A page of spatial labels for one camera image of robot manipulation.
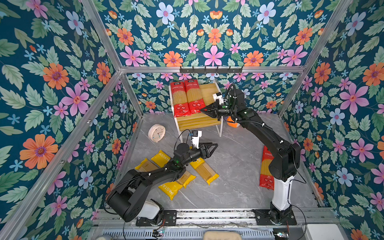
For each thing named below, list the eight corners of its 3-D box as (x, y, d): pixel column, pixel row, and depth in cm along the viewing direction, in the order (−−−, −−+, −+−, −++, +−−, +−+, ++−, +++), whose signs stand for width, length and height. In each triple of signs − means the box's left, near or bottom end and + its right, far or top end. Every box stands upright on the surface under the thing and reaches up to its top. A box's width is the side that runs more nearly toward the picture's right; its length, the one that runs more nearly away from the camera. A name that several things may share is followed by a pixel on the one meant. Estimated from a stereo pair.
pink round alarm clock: (150, 140, 105) (145, 130, 96) (163, 131, 111) (159, 121, 101) (155, 145, 103) (150, 135, 94) (167, 135, 108) (164, 125, 99)
